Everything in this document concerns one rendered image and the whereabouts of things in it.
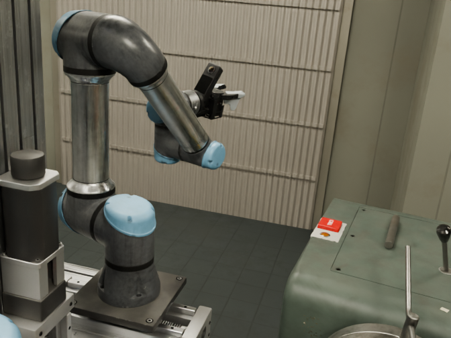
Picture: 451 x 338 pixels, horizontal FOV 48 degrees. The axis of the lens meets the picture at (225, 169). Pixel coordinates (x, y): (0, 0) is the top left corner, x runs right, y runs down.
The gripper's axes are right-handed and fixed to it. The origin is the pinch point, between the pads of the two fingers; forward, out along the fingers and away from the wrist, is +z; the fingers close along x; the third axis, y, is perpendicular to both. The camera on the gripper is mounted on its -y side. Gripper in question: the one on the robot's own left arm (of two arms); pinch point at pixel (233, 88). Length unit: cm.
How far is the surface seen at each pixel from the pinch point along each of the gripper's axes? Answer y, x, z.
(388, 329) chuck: 24, 75, -38
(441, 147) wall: 48, 32, 192
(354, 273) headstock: 24, 61, -25
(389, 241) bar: 22, 62, -6
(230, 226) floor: 173, -103, 192
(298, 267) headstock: 26, 50, -32
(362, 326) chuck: 27, 70, -39
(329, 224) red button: 25, 45, -6
